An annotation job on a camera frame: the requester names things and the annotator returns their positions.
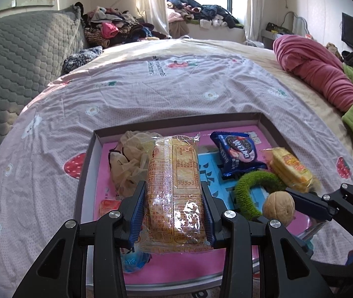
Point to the grey quilted headboard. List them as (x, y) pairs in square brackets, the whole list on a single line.
[(18, 62)]

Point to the blue cookie packet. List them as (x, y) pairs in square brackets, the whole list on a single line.
[(235, 152)]

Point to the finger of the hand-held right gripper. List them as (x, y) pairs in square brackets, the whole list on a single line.
[(350, 273), (309, 206)]

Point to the grey tray pink bottom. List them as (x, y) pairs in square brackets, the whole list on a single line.
[(85, 173)]

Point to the clothes heap on windowsill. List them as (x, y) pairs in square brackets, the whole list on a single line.
[(207, 12)]

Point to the brown walnut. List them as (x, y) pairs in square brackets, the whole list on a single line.
[(277, 208)]

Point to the pile of mixed clothes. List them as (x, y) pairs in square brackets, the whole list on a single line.
[(111, 28)]

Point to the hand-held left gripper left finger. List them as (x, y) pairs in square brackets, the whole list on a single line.
[(137, 211)]

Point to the small yellow snack packet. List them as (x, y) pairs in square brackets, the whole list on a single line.
[(291, 167)]

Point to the brown cloth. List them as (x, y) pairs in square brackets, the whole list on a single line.
[(179, 29)]

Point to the green fuzzy hair scrunchie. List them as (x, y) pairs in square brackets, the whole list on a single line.
[(247, 189)]

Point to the long orange cracker packet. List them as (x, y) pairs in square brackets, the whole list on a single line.
[(173, 186)]

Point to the beige mesh bath puff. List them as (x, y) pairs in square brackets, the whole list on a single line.
[(130, 164)]

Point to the black bag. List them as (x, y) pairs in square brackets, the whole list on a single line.
[(274, 28)]

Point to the cream curtain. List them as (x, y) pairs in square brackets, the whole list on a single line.
[(151, 3), (252, 6)]

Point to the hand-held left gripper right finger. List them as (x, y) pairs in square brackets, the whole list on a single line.
[(209, 217)]

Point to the pink blanket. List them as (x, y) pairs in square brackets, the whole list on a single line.
[(312, 65)]

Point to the blue white toy egg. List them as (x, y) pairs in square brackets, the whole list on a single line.
[(134, 262)]

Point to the white curved frame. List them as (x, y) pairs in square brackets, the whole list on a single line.
[(295, 23)]

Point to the beige bed sheet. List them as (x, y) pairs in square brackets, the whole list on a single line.
[(257, 52)]

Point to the dark floral cloth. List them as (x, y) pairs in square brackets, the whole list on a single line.
[(80, 59)]

